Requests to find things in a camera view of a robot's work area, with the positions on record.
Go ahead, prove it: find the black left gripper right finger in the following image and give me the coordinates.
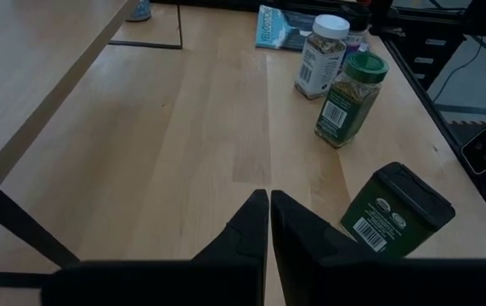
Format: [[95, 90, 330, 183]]
[[270, 189, 486, 306]]

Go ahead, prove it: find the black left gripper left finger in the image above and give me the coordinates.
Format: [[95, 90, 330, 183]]
[[41, 189, 269, 306]]

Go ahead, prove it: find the green black pepper tin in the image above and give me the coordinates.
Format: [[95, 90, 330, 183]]
[[339, 161, 456, 259]]

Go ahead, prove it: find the green lid oregano jar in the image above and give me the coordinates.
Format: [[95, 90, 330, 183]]
[[314, 51, 390, 149]]

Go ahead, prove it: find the white lid bagel seasoning jar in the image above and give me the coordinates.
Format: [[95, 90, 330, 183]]
[[294, 14, 351, 100]]

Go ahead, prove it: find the purple label black lid jar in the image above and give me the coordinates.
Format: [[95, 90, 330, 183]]
[[339, 3, 372, 60]]

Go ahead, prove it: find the round silver candle tin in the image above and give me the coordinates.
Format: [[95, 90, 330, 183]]
[[126, 0, 153, 23]]

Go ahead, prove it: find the black metal table frame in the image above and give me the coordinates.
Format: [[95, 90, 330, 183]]
[[370, 25, 486, 246]]

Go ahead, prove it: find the black table-level camera box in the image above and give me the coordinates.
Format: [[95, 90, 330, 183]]
[[461, 127, 486, 176]]

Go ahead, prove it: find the wooden shelf with black frame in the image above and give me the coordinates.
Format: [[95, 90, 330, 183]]
[[0, 0, 184, 289]]

